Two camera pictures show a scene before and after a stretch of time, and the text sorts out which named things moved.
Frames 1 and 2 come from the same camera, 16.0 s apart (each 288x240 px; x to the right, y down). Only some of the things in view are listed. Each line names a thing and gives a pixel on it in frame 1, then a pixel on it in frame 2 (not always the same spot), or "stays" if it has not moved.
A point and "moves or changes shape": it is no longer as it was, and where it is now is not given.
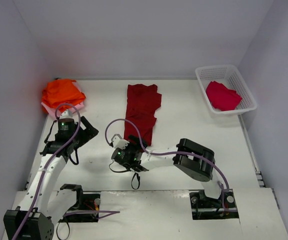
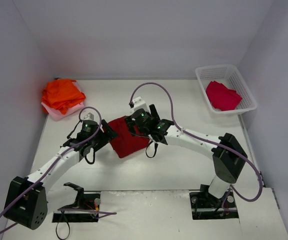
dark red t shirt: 142,102 moves or changes shape
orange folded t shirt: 61,94 stays
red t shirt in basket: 222,98 stays
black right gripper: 136,143 to 133,122
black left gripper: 83,132 to 105,132
